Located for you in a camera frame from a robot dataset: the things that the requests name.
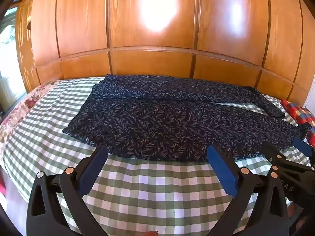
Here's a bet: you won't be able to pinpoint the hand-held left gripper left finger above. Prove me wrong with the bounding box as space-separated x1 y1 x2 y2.
27 144 109 236

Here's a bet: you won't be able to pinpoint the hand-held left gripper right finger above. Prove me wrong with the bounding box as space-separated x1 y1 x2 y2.
207 144 289 236

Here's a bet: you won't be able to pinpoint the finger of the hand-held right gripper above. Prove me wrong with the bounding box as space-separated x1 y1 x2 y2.
292 137 315 168
261 143 286 171

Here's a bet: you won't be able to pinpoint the dark leaf-print pants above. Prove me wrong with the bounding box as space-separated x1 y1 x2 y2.
62 74 311 162

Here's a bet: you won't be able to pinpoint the person's right hand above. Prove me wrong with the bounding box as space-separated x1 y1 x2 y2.
287 203 307 230

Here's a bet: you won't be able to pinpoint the red plaid cloth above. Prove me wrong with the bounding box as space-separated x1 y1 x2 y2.
281 100 315 148

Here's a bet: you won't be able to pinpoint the green checked bedsheet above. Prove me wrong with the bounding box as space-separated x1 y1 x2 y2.
2 77 312 236

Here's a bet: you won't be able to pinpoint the floral quilt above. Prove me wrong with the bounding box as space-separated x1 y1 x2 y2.
0 80 61 150

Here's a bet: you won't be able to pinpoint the window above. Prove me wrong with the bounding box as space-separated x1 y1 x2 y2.
0 5 28 118

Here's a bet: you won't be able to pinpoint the wooden wardrobe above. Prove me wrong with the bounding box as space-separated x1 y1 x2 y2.
15 0 315 101

